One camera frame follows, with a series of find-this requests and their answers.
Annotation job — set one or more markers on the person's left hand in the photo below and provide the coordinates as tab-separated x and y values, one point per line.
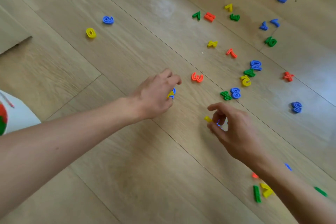
152	97

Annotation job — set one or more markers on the green plastic numeral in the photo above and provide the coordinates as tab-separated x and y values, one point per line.
249	72
320	191
271	42
257	194
197	16
234	17

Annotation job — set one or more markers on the green plastic sign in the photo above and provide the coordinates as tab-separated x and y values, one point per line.
225	95

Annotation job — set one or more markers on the red plastic cross sign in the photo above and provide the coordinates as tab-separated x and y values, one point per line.
288	76

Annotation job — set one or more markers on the red plastic equals sign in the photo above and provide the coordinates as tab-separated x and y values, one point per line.
209	17

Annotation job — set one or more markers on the person's left fingers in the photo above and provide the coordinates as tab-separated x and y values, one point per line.
170	78

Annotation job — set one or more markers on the person's right hand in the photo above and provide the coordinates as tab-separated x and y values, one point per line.
240	134

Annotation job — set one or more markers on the person's right forearm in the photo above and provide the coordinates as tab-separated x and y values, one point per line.
291	189

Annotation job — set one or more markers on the person's left forearm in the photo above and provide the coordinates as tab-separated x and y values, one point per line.
60	139

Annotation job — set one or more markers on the yellow plastic numeral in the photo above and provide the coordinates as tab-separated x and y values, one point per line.
212	44
169	95
246	81
90	33
267	191
229	7
208	119

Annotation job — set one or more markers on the red plastic numeral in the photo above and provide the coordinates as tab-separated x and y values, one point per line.
255	175
197	77
231	53

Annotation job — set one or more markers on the person's right thumb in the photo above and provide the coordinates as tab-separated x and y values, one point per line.
216	131

